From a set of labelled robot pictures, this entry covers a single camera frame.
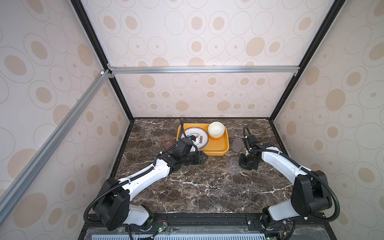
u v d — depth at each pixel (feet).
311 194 1.41
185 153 2.07
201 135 3.48
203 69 2.95
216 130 3.43
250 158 2.37
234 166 3.02
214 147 3.38
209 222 2.48
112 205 1.33
